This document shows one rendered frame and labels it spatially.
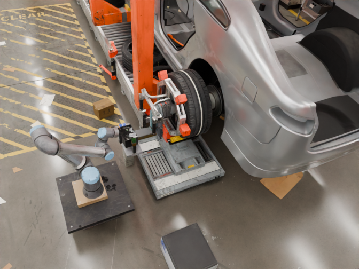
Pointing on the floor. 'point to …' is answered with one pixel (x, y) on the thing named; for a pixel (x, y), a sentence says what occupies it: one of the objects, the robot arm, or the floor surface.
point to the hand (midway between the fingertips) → (134, 134)
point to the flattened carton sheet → (281, 183)
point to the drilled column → (128, 159)
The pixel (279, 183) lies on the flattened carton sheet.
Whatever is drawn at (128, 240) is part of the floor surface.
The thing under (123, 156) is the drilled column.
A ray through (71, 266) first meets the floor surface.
